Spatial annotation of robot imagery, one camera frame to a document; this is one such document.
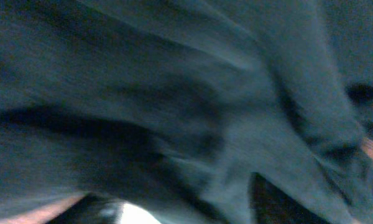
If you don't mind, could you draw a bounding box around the black Nike t-shirt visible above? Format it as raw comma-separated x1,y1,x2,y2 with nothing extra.
0,1,373,223

